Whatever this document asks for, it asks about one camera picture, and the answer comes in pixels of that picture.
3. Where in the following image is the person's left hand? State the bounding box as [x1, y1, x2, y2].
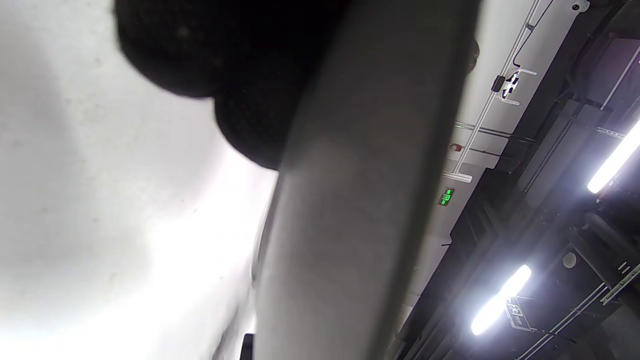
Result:
[112, 0, 351, 171]

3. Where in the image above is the grey plate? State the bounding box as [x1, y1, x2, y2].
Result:
[251, 0, 483, 360]

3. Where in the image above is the group of ceiling lights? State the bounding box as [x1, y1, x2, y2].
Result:
[470, 119, 640, 337]

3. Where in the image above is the hanging ceiling sign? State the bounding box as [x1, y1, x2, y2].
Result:
[505, 296, 527, 329]

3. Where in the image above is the white wall fixture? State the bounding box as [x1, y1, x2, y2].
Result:
[501, 69, 539, 107]

